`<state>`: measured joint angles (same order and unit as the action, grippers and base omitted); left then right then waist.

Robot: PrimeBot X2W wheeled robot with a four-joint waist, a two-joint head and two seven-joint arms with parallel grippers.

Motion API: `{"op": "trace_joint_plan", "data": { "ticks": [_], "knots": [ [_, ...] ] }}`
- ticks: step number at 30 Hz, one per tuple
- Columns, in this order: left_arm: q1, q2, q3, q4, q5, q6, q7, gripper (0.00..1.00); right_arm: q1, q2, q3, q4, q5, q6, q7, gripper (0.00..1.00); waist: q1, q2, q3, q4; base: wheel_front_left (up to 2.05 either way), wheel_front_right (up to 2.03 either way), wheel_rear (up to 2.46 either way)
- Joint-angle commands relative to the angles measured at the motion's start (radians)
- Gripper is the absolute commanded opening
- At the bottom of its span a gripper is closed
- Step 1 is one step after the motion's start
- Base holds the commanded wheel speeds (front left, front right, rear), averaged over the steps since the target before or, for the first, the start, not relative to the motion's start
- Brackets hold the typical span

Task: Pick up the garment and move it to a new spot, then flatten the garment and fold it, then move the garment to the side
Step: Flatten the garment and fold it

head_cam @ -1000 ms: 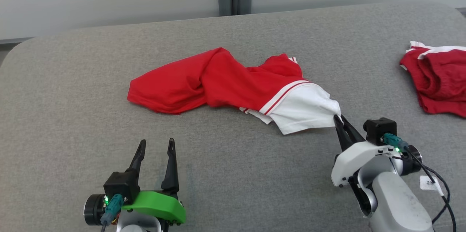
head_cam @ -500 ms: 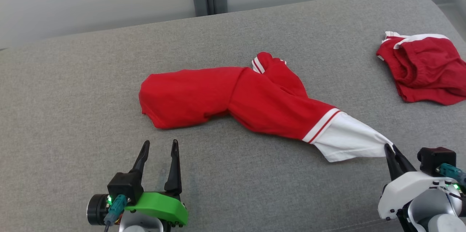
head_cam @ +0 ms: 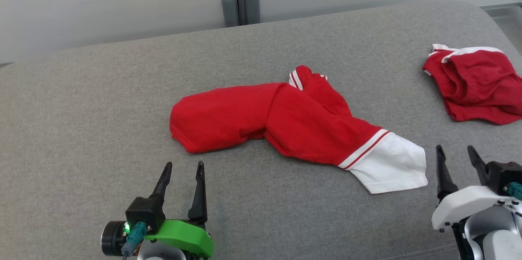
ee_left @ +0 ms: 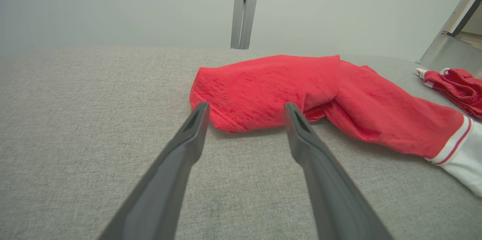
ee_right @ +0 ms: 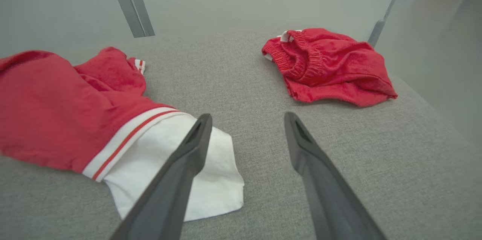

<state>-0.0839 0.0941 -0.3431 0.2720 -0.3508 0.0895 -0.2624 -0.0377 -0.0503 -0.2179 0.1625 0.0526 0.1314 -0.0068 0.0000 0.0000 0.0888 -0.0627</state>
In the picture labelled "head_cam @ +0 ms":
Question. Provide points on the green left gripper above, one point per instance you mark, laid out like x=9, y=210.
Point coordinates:
x=183, y=233

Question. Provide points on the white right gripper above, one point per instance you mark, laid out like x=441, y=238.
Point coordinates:
x=469, y=205

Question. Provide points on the red jersey with white sleeves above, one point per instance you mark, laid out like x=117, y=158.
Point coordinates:
x=228, y=117

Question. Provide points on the red shorts with white stripe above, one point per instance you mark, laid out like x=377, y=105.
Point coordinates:
x=481, y=84

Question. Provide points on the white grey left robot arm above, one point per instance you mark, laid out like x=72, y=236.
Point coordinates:
x=159, y=254

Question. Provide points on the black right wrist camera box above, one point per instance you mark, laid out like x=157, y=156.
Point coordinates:
x=501, y=174

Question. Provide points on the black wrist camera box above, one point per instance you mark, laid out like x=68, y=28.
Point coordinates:
x=501, y=174
x=142, y=211

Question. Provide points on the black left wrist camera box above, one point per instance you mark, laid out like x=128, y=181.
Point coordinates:
x=142, y=211

